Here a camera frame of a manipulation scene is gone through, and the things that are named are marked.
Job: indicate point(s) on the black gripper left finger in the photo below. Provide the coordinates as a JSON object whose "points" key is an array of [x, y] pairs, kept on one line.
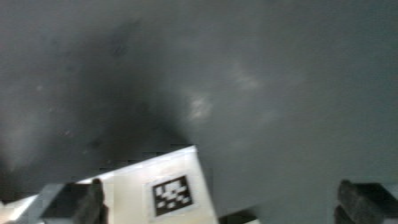
{"points": [[70, 204]]}

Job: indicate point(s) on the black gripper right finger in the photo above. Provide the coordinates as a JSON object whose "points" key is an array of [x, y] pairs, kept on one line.
{"points": [[368, 204]]}

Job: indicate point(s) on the white marker tag sheet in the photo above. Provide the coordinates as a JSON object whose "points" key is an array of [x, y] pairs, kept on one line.
{"points": [[155, 194]]}

